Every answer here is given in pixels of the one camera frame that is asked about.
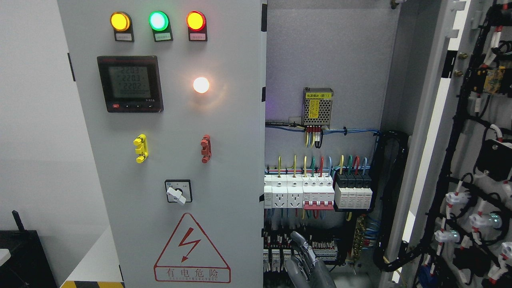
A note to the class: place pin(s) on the black digital power meter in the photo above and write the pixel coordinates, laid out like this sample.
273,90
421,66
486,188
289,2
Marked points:
131,84

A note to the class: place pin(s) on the green indicator lamp left door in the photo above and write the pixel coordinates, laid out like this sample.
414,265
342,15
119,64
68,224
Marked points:
160,25

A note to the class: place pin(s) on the black surge protector block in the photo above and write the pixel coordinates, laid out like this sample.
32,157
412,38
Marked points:
353,193

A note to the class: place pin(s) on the grey cabinet door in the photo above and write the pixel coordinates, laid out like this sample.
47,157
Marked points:
447,206
225,190

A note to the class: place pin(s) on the red electric hazard warning sticker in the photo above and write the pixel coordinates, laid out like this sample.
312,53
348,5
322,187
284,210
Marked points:
190,256

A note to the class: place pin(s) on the perforated metal power supply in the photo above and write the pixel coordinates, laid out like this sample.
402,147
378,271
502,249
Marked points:
317,106

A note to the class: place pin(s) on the yellow terminal connector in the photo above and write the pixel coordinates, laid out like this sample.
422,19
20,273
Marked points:
141,149

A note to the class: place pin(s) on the white glowing indicator lamp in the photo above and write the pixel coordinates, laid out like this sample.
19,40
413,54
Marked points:
201,85

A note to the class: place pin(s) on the white breaker and socket row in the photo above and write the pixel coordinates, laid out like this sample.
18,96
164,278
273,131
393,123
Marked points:
309,192

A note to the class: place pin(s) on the red indicator lamp left door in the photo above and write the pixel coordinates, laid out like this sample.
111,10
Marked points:
196,25

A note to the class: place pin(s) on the white rotary selector switch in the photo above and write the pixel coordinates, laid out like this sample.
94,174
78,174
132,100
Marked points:
178,191

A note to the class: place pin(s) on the red terminal connector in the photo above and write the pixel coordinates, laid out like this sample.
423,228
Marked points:
206,148

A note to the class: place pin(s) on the lower relay and breaker row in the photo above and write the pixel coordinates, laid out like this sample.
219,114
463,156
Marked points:
277,247

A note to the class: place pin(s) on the black box with antenna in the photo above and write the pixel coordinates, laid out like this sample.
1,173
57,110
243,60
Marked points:
27,265

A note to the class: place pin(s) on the yellow indicator lamp left door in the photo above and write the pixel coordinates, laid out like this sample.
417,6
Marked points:
122,26

